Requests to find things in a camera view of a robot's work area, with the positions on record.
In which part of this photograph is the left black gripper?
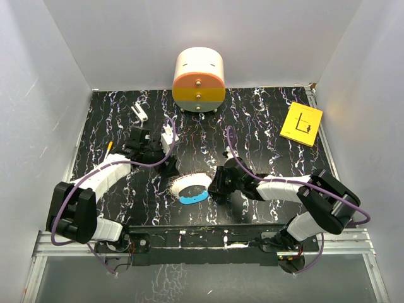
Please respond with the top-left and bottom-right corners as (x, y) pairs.
(140, 141), (179, 178)

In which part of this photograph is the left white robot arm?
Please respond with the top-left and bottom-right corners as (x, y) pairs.
(46, 125), (179, 252)

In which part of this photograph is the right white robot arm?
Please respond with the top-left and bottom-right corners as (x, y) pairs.
(208, 157), (360, 251)

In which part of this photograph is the yellow white marker pen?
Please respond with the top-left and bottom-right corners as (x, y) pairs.
(105, 141), (113, 158)

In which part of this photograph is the white black stapler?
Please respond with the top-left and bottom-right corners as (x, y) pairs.
(131, 102), (148, 122)

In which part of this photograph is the round three-drawer mini cabinet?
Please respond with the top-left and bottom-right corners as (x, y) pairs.
(172, 47), (225, 113)

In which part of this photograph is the yellow book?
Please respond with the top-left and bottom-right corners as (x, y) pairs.
(280, 102), (323, 147)

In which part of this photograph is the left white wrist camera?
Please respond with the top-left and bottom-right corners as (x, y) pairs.
(160, 126), (179, 155)

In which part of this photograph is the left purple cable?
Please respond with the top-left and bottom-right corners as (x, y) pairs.
(50, 117), (177, 277)

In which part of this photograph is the purple cable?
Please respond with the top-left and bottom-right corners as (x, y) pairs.
(50, 117), (177, 277)
(226, 126), (372, 275)

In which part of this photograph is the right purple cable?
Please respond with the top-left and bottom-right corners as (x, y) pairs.
(226, 126), (372, 275)

